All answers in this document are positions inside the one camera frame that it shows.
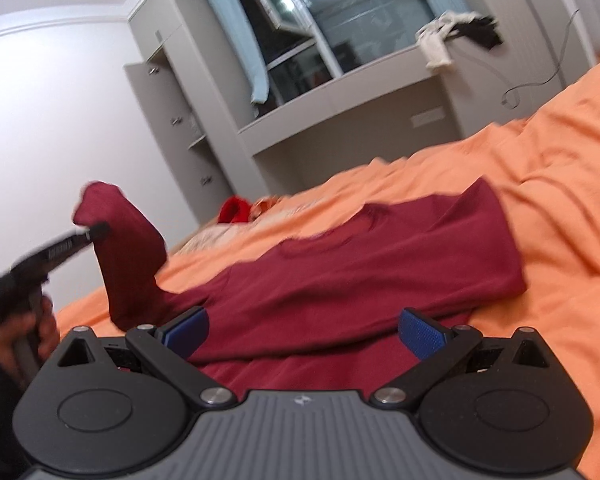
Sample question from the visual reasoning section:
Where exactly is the dark red sweater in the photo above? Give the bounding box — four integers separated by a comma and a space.
73, 180, 527, 394

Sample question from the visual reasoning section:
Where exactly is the person's left hand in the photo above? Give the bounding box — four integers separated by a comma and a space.
0, 295, 60, 385

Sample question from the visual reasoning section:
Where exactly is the floral patterned blanket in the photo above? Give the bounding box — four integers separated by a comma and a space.
169, 195, 327, 256

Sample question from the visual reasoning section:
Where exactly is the bright red cloth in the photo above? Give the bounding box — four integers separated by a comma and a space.
218, 195, 252, 224

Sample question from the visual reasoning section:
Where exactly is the grey wardrobe door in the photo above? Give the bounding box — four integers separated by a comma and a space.
124, 63, 233, 224

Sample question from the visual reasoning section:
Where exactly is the orange bed sheet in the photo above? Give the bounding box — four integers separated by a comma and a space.
59, 63, 600, 479

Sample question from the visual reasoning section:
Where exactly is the white garment on desk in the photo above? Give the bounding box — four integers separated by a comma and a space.
415, 11, 479, 74

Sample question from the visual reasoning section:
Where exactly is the grey built-in desk cabinet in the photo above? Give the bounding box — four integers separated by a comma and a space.
130, 0, 595, 197

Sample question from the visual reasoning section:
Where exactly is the black garment on desk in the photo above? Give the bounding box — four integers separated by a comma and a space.
452, 15, 504, 51

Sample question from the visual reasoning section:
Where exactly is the light blue left curtain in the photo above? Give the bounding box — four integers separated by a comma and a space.
208, 0, 270, 104

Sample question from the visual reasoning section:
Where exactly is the window with dark glass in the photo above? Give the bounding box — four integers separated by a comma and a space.
239, 0, 434, 116

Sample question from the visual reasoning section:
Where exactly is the black charging cable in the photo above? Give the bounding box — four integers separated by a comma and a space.
450, 6, 581, 111

